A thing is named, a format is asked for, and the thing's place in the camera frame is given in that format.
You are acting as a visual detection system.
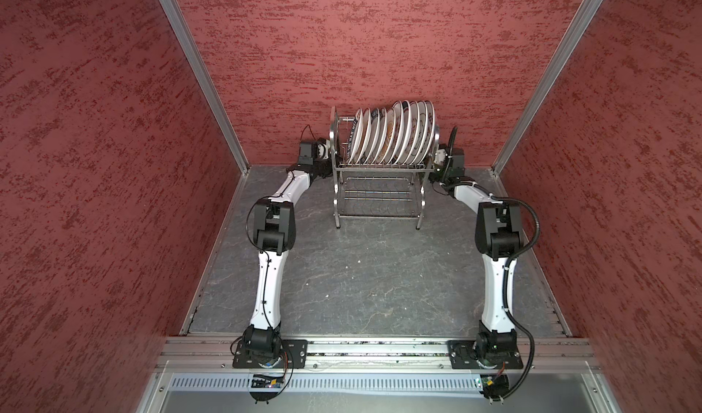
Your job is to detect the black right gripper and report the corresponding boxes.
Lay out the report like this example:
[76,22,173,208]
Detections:
[410,156,450,184]

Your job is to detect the stainless steel dish rack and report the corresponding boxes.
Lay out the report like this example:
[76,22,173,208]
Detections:
[329,107,440,230]

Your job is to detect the white plate black emblem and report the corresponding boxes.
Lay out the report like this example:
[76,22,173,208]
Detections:
[412,101,429,166]

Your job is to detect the white plate red characters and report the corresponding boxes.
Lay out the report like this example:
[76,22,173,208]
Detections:
[422,101,436,164]

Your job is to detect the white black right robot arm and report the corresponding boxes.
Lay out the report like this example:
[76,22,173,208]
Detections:
[433,144,523,368]

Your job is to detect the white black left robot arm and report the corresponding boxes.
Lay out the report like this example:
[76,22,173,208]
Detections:
[242,140,332,367]

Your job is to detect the white plate leftmost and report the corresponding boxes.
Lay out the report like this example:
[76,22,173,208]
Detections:
[347,109,365,164]

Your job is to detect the right small circuit board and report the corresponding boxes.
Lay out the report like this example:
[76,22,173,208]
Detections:
[481,375,510,402]

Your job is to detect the small circuit board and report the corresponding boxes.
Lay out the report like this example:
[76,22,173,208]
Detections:
[481,375,510,402]
[250,374,286,390]

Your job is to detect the left small circuit board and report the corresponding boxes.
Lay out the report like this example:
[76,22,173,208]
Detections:
[250,374,286,390]

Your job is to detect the black corrugated right cable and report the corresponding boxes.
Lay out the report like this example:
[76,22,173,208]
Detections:
[443,125,543,402]

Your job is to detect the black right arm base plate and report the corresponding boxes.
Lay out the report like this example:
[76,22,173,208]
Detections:
[446,340,524,372]

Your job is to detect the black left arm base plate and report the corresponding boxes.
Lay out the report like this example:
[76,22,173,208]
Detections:
[230,339,309,370]

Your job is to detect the aluminium left corner post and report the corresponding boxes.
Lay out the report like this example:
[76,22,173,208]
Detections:
[158,0,250,175]

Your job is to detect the aluminium corner post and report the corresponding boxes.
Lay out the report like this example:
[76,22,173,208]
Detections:
[158,0,250,175]
[492,0,604,177]

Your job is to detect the aluminium right corner post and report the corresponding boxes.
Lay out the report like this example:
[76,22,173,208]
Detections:
[492,0,604,177]

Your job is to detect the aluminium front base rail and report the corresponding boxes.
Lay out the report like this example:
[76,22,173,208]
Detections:
[148,336,612,408]

